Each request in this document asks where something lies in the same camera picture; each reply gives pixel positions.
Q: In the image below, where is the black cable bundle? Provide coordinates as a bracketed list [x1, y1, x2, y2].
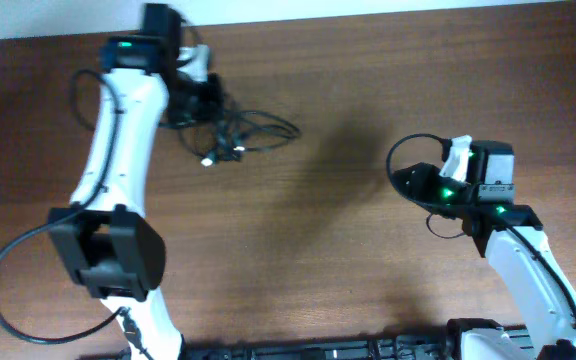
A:
[157, 74, 302, 169]

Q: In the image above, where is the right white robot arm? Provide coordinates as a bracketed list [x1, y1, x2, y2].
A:
[386, 135, 576, 359]

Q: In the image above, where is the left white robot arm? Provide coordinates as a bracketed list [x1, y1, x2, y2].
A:
[49, 3, 224, 359]

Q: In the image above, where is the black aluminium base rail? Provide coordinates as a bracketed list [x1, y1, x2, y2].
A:
[77, 319, 539, 360]

